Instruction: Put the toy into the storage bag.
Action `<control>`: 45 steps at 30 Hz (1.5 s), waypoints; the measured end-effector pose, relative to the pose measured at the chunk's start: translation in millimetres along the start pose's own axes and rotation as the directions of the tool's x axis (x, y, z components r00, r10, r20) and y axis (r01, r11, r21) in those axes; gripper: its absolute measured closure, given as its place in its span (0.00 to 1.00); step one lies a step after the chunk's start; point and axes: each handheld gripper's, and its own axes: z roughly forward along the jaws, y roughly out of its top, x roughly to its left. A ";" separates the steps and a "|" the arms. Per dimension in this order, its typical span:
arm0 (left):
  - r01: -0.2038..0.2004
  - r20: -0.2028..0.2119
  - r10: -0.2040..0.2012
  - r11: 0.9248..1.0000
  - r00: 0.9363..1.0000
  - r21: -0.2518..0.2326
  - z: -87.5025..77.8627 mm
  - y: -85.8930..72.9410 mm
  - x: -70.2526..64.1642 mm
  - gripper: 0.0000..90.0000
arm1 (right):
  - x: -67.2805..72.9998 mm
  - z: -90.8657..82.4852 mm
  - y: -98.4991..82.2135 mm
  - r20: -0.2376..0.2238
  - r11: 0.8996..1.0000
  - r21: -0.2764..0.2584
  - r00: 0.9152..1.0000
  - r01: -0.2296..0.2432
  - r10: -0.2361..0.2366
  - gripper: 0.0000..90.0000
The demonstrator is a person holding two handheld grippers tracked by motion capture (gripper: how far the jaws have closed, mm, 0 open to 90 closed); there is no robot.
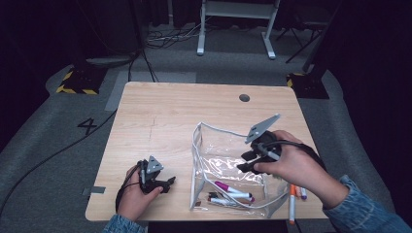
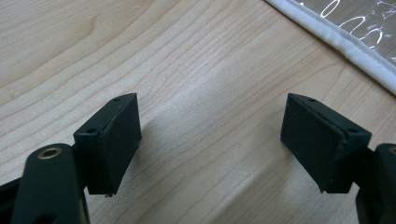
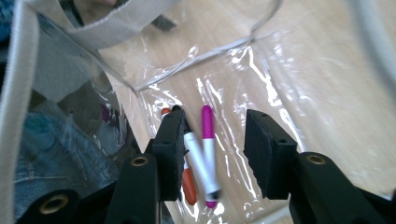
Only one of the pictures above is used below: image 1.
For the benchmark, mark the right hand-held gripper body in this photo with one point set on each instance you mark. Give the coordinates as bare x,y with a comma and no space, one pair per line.
267,145

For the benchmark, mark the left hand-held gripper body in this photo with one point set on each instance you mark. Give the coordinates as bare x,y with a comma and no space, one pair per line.
149,183

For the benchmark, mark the clear plastic bag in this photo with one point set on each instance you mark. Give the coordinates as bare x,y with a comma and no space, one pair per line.
220,155

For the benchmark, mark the magenta marker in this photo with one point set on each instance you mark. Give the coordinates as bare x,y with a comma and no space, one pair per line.
223,186

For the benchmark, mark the dark red marker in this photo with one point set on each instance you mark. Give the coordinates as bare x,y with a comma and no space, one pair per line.
223,202

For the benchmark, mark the salmon marker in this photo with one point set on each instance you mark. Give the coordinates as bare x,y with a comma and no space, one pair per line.
297,191

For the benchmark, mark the orange marker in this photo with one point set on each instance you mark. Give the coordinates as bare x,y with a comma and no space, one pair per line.
292,207

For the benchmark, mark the purple marker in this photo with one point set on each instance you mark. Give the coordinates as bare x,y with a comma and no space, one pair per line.
303,194

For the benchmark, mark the person's left hand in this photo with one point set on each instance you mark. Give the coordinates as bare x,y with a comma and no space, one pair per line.
132,202

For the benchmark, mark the person's right hand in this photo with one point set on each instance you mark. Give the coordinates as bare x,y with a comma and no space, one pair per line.
298,168

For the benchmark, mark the person's dark clothing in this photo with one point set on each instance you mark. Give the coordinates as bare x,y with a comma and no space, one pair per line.
210,227

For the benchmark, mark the black yellow striped stand base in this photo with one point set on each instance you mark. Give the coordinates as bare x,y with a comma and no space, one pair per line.
311,87
82,81

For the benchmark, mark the black slanted pole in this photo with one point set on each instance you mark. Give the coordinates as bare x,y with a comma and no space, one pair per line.
319,55

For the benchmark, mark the black folding stand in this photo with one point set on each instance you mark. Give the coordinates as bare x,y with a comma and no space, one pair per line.
304,46

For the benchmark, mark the white metal desk frame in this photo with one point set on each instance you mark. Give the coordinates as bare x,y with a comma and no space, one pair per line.
238,9

